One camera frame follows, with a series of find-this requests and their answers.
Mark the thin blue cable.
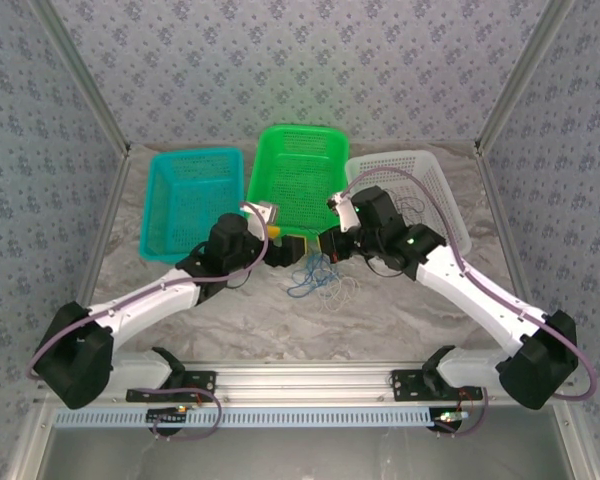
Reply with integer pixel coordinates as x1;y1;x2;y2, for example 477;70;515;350
287;227;342;299

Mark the thin white cable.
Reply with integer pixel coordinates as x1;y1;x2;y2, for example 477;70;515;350
317;289;345;314

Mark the white plastic basket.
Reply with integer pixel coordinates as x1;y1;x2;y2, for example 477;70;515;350
344;149;472;254

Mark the teal plastic basket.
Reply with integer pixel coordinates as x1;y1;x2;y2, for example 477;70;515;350
138;147;245;265

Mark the green plastic basket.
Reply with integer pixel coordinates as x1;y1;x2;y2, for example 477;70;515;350
244;123;350;241

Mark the small black circuit board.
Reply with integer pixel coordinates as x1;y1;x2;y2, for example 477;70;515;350
432;409;470;432
147;406;189;427

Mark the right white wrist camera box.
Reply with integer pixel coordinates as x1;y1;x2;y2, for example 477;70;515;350
327;189;362;234

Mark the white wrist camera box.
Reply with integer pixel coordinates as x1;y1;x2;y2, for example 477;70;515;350
327;189;362;234
239;200;280;226

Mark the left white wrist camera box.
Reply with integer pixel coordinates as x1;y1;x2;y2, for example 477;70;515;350
239;200;280;226

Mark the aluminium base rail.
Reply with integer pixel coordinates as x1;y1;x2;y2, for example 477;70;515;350
32;363;580;407

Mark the aluminium table side rail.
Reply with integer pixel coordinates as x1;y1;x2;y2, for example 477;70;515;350
77;149;131;309
474;144;549;321

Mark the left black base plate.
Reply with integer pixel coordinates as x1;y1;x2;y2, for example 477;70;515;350
125;370;218;404

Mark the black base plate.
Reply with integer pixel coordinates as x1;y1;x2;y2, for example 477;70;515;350
125;370;218;404
390;369;484;403

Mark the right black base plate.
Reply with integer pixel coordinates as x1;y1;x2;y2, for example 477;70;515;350
390;369;484;403

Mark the white slotted cable duct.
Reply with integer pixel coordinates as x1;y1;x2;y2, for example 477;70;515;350
53;406;434;430

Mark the left arm mauve harness cable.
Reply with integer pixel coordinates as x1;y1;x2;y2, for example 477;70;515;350
26;202;271;442

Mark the arm mauve harness cable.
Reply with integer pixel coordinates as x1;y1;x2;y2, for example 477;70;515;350
337;167;599;440
26;202;271;442

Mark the aluminium frame post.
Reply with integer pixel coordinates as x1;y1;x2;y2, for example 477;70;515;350
473;0;577;159
28;0;132;159

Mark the right arm mauve harness cable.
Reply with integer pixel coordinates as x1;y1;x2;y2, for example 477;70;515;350
337;167;599;440

